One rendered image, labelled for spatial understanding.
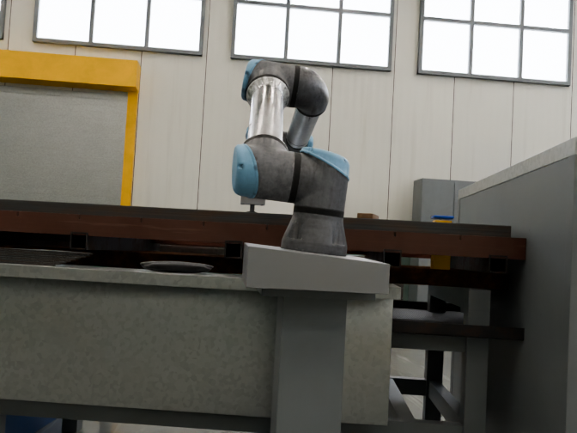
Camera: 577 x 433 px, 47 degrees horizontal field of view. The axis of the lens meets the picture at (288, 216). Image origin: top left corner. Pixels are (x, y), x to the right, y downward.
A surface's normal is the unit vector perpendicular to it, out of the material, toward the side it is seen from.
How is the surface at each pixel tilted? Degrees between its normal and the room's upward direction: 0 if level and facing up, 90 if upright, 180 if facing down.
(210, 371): 90
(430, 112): 90
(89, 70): 90
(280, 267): 90
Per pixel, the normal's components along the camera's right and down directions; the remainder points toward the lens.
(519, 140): 0.10, -0.04
